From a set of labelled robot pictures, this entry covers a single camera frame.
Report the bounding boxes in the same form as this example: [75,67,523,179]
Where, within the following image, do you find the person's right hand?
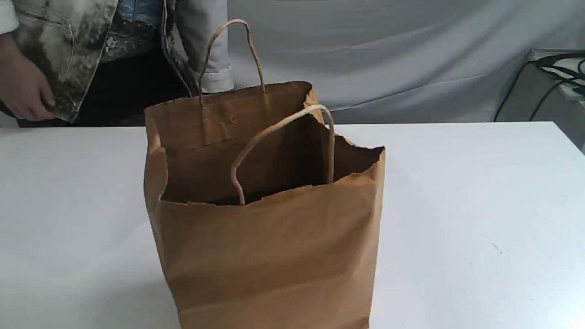
[0,33,56,121]

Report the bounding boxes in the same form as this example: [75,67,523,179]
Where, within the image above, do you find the brown paper bag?
[144,19,386,329]

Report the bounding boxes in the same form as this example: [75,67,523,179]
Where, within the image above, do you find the patterned grey jacket torso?
[1,0,234,127]

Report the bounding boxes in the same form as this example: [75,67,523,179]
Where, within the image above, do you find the grey backdrop cloth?
[228,0,584,123]

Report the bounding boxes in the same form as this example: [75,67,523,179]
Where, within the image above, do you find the black cable bundle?
[494,52,585,122]

